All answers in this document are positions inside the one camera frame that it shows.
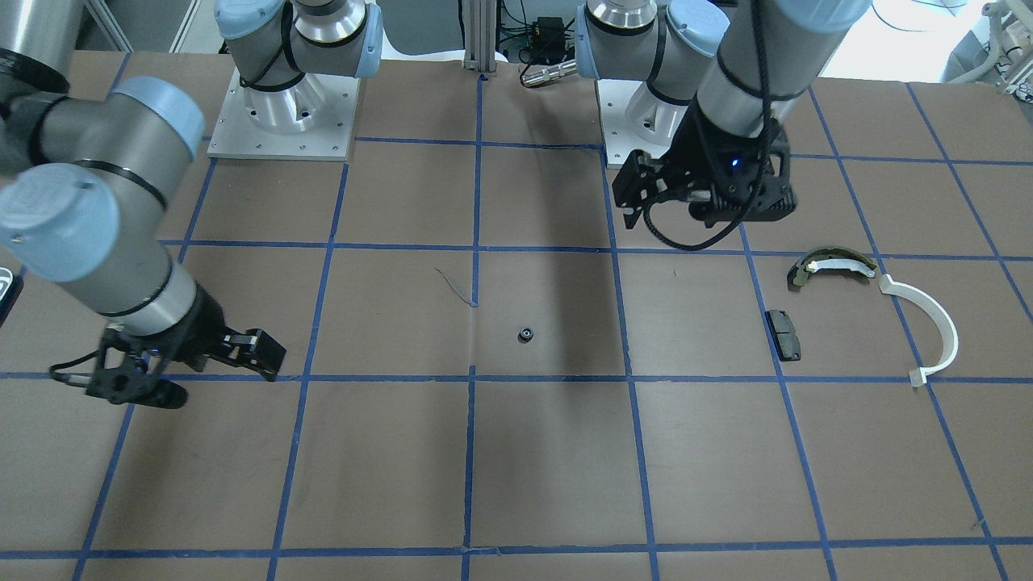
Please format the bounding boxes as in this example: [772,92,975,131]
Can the black power adapter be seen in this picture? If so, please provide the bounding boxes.
[529,16,566,64]

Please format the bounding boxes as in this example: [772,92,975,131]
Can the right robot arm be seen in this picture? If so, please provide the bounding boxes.
[2,1,810,408]

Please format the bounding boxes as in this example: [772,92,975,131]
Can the aluminium frame post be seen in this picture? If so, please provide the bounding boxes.
[458,1,498,77]

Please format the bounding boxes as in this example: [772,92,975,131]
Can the olive brake shoe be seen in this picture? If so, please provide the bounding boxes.
[786,246,878,288]

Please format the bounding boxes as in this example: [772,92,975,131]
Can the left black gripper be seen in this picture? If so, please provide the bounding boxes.
[101,286,243,380]

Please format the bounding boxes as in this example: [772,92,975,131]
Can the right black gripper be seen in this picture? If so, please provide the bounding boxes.
[646,105,776,215]

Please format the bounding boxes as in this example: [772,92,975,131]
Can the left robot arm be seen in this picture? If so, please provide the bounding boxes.
[216,1,871,253]

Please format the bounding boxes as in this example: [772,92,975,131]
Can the white curved plastic part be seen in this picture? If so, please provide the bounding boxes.
[878,274,960,388]

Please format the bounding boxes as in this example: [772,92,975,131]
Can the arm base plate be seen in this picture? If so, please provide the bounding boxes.
[596,80,688,169]
[207,71,362,162]

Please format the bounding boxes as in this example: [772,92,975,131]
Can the silver cylindrical connector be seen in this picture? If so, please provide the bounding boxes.
[519,59,578,90]

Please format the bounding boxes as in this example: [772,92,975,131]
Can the black brake pad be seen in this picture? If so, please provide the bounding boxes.
[764,309,803,362]

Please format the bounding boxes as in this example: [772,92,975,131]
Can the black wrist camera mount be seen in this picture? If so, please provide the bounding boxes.
[688,117,797,228]

